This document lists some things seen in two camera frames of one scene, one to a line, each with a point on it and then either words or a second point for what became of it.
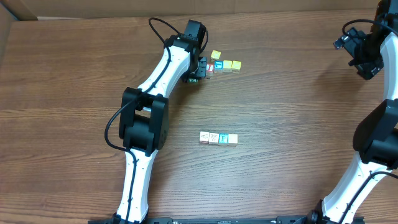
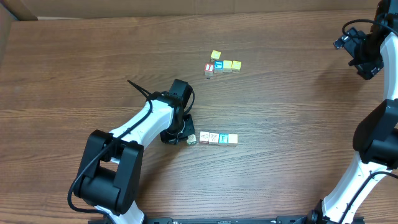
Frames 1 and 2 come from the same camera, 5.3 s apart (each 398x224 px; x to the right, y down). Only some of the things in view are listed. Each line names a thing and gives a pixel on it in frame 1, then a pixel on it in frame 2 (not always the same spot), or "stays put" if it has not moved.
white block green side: [193, 80] -> [191, 139]
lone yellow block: [233, 140] stays put
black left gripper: [201, 71] -> [189, 127]
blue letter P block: [223, 139] stays put
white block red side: [204, 137] stays put
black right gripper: [365, 68] stays put
